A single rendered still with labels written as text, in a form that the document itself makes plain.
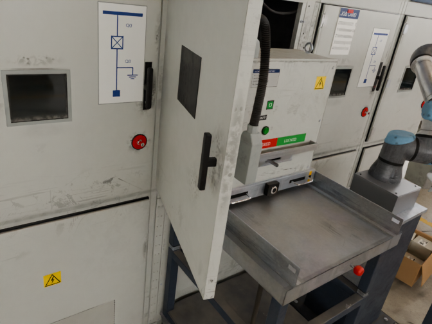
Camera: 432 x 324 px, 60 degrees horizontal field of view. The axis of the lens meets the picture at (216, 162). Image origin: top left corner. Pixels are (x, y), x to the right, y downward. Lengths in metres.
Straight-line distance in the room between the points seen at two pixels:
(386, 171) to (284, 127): 0.65
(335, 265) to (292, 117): 0.55
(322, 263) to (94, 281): 0.89
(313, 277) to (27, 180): 0.92
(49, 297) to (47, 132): 0.65
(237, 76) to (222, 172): 0.21
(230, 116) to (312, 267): 0.62
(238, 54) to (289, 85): 0.64
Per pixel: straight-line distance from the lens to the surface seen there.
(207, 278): 0.99
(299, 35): 1.74
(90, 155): 1.31
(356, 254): 1.35
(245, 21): 0.74
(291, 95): 1.39
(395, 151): 1.88
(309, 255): 1.27
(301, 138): 1.53
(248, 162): 1.20
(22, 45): 1.16
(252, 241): 1.20
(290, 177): 1.56
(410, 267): 2.76
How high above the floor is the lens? 1.58
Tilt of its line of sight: 25 degrees down
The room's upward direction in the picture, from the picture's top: 8 degrees clockwise
